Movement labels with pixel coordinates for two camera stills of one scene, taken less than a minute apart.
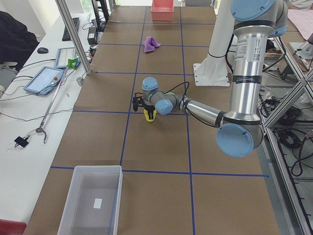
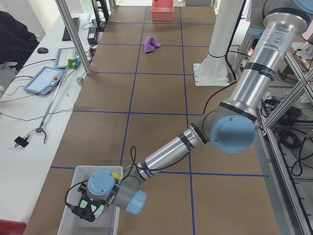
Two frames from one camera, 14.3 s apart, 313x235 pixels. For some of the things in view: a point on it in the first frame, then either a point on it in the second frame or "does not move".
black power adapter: x=92 y=36 does not move
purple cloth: x=149 y=44 does not move
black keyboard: x=66 y=36 does not move
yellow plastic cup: x=147 y=115 → x=116 y=175
